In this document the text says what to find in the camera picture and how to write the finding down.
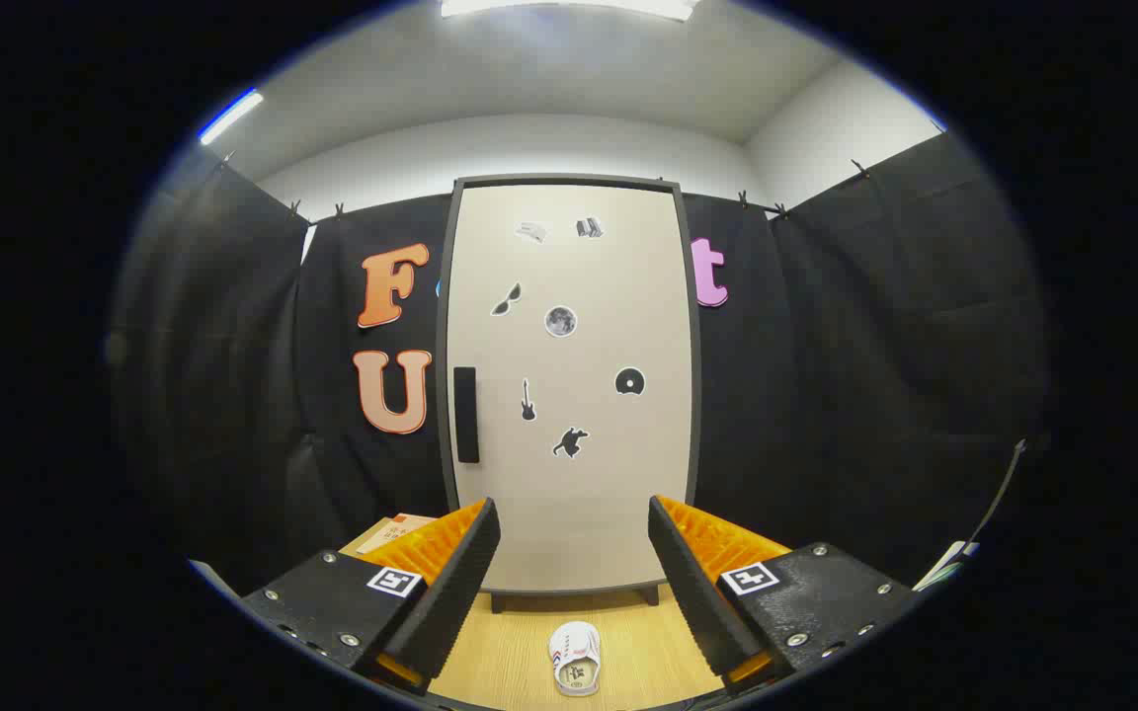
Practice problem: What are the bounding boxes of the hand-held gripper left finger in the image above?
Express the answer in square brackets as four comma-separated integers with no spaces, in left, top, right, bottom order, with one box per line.
[241,497,502,697]

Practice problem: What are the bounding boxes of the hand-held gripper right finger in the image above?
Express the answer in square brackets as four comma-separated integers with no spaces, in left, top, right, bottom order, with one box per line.
[648,495,926,697]

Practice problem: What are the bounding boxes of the white canvas shoe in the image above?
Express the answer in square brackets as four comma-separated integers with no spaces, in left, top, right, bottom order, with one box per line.
[548,621,602,697]

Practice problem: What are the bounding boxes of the beige shoe cabinet door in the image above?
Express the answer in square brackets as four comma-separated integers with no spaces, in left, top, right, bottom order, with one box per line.
[447,184,694,594]

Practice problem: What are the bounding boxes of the black door handle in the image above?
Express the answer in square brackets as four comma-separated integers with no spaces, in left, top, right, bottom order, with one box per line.
[453,366,481,464]

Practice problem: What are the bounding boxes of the grey shoe cabinet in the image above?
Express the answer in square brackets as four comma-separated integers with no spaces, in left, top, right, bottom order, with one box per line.
[436,175,703,615]

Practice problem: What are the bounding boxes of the stack of books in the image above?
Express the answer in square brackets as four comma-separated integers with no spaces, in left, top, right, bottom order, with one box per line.
[356,513,437,556]

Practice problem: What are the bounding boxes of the black backdrop cloth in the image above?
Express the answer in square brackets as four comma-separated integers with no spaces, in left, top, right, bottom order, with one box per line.
[110,133,1054,595]

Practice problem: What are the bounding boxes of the black metal stand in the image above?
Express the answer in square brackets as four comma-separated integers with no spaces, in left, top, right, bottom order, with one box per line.
[964,439,1027,554]

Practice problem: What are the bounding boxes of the narrow ceiling light strip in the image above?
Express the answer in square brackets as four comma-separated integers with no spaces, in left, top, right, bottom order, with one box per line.
[199,89,264,146]

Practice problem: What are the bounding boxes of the wide ceiling light panel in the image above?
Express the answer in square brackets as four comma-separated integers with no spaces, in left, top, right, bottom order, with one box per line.
[441,0,700,23]

